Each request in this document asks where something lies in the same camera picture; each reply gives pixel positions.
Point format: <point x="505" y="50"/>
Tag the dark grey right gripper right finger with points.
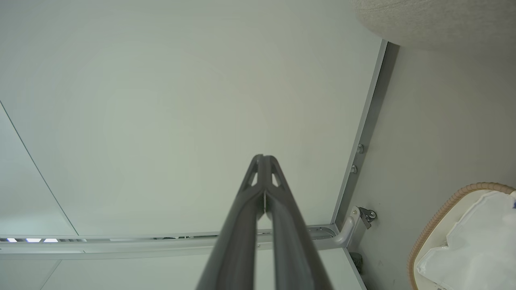
<point x="292" y="249"/>

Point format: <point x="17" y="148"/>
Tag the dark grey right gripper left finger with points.
<point x="238" y="241"/>

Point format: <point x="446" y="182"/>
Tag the wicker laundry basket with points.
<point x="433" y="225"/>

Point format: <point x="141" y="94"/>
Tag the white clothing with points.
<point x="479" y="249"/>

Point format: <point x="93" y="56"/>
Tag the grey partition foot with caster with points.
<point x="346" y="231"/>

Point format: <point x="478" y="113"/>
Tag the light grey fabric sofa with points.
<point x="443" y="20"/>

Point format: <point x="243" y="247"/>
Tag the grey partition bottom rail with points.
<point x="371" y="121"/>

